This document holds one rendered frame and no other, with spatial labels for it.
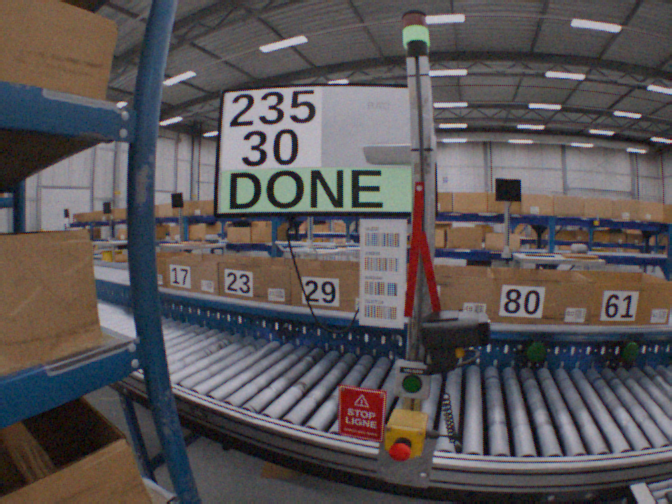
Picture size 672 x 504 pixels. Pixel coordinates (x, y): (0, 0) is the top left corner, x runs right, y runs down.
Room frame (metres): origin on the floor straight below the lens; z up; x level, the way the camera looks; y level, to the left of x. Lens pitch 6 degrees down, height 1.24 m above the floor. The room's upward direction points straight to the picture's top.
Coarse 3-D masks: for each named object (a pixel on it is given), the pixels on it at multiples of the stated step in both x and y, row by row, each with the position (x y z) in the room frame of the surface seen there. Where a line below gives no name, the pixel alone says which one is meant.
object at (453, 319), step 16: (432, 320) 0.51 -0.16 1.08; (448, 320) 0.50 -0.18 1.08; (464, 320) 0.49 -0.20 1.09; (480, 320) 0.48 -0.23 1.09; (432, 336) 0.50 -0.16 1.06; (448, 336) 0.49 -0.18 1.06; (464, 336) 0.48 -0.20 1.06; (480, 336) 0.47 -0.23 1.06; (432, 352) 0.51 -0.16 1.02; (448, 352) 0.50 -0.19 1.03; (432, 368) 0.51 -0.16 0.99; (448, 368) 0.50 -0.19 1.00
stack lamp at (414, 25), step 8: (408, 16) 0.57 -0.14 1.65; (416, 16) 0.56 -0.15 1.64; (424, 16) 0.57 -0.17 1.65; (408, 24) 0.57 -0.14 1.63; (416, 24) 0.56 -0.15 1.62; (424, 24) 0.57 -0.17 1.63; (408, 32) 0.57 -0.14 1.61; (416, 32) 0.56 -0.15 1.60; (424, 32) 0.56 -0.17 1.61; (408, 40) 0.57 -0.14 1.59; (424, 40) 0.57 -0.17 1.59
